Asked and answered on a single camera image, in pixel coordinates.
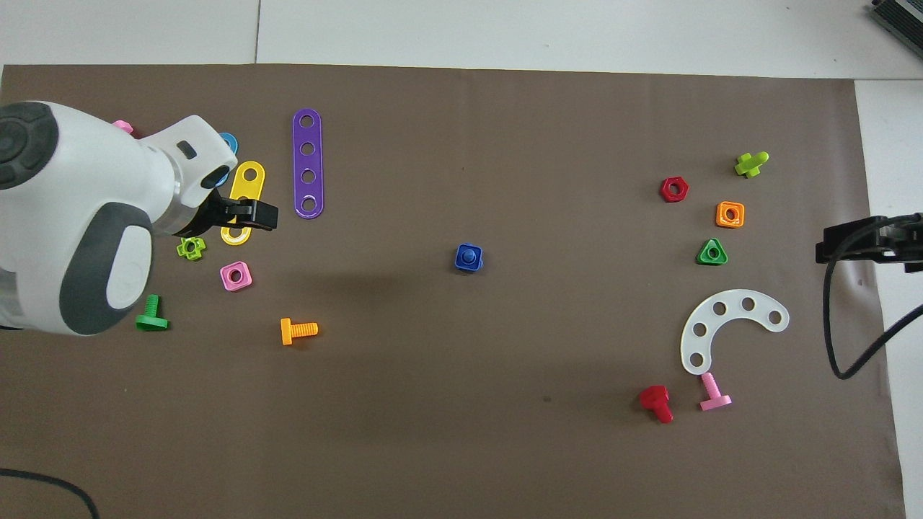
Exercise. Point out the green plastic screw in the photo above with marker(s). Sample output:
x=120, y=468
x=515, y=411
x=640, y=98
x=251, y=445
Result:
x=151, y=318

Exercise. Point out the green triangle nut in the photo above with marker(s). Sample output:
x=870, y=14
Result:
x=701, y=258

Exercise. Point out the orange square nut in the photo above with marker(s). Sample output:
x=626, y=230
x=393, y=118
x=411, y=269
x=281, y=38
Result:
x=720, y=215

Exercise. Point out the yellow three-hole strip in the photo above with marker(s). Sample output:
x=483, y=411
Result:
x=254, y=186

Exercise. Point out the pink square nut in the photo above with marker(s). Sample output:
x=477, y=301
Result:
x=245, y=281

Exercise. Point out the pink plastic screw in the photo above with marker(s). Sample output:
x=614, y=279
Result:
x=122, y=127
x=714, y=400

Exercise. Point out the blue two-hole strip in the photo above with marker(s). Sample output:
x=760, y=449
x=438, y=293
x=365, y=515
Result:
x=229, y=143

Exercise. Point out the red hexagon nut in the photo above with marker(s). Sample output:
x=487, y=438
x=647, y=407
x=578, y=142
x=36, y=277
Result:
x=665, y=190

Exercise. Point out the blue square nut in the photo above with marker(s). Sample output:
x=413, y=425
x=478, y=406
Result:
x=460, y=264

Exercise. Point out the dark ribbed device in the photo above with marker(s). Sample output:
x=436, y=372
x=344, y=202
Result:
x=901, y=14

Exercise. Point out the blue plastic screw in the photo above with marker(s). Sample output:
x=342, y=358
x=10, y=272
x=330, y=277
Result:
x=469, y=255

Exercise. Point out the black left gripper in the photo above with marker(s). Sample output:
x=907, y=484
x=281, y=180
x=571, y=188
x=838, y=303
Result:
x=205, y=215

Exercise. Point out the brown table mat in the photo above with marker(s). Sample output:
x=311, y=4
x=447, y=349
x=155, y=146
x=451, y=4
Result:
x=461, y=360

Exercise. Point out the red hexagon-head screw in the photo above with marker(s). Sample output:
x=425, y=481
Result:
x=656, y=398

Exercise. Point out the white curved five-hole strip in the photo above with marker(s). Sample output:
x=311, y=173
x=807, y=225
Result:
x=734, y=306

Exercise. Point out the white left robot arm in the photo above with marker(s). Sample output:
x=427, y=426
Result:
x=72, y=187

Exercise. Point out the orange plastic screw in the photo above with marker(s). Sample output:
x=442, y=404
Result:
x=288, y=331

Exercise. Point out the lime green cross nut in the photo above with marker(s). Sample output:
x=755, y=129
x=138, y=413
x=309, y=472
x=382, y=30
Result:
x=182, y=249

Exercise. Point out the purple four-hole strip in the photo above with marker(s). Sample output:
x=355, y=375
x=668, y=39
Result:
x=308, y=163

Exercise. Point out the lime green cross screw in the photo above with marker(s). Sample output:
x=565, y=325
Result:
x=750, y=166

